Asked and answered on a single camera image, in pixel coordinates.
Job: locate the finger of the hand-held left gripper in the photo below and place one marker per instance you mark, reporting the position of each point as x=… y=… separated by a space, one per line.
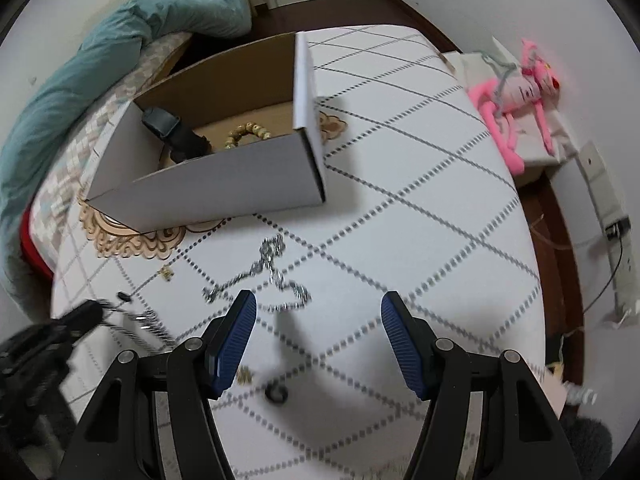
x=82 y=316

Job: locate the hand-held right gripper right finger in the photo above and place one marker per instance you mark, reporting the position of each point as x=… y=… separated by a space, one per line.
x=404 y=347

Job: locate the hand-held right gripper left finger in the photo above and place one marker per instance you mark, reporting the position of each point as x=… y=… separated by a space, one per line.
x=234 y=342

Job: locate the white cardboard box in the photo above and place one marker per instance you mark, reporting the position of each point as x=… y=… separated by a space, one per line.
x=210 y=190

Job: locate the small gold earring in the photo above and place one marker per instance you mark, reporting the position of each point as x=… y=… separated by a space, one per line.
x=244 y=375

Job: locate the red cloth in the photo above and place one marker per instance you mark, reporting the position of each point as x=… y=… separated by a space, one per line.
x=34 y=247

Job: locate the small gold charm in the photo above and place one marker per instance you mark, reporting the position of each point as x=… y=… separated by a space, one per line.
x=165 y=274

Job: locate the white diamond-patterned tablecloth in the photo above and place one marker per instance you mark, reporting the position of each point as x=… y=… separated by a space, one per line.
x=410 y=200

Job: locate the patterned bed sheet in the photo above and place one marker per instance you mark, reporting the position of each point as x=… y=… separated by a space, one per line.
x=85 y=130

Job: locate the black smartwatch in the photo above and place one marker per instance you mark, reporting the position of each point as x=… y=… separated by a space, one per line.
x=172 y=132

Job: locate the grey fuzzy slipper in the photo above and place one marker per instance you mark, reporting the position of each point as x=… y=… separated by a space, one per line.
x=587 y=447

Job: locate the white power strip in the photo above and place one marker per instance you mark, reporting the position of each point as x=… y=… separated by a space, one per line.
x=607 y=200

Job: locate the teal duvet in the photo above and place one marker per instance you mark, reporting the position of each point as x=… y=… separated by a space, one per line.
x=105 y=60

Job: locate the pink plush toy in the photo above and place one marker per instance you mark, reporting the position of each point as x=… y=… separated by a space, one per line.
x=520 y=92

